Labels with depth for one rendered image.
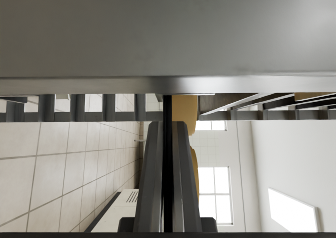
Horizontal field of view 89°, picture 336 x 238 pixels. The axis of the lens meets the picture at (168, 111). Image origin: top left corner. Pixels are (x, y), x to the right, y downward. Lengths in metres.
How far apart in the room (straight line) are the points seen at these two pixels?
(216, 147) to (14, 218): 4.22
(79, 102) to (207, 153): 4.34
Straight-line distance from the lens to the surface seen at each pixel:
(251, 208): 5.29
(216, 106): 0.32
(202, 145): 4.71
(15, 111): 0.68
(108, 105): 0.54
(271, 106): 0.52
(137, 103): 0.52
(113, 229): 1.92
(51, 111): 0.61
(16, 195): 1.23
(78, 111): 0.57
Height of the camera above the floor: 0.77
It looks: level
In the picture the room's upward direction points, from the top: 90 degrees clockwise
